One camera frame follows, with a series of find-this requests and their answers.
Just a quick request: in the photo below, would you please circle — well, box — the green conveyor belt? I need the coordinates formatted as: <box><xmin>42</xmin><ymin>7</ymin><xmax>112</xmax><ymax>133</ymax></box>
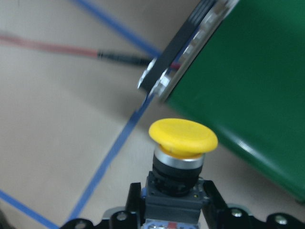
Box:
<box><xmin>138</xmin><ymin>0</ymin><xmax>305</xmax><ymax>203</ymax></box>

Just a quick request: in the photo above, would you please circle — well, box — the red black conveyor cable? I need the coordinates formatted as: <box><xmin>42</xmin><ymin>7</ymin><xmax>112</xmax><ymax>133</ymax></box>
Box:
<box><xmin>0</xmin><ymin>34</ymin><xmax>153</xmax><ymax>66</ymax></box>

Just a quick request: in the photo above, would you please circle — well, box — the yellow push button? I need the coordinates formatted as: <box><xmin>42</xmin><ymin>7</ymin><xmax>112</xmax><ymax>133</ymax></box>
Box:
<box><xmin>144</xmin><ymin>118</ymin><xmax>218</xmax><ymax>229</ymax></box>

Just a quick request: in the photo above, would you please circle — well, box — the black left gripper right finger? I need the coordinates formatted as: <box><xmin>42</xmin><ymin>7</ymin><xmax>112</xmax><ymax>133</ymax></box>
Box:
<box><xmin>202</xmin><ymin>180</ymin><xmax>305</xmax><ymax>229</ymax></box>

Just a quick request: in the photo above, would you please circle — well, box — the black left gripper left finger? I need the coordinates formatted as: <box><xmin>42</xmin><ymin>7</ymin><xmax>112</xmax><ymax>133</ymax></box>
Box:
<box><xmin>61</xmin><ymin>183</ymin><xmax>144</xmax><ymax>229</ymax></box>

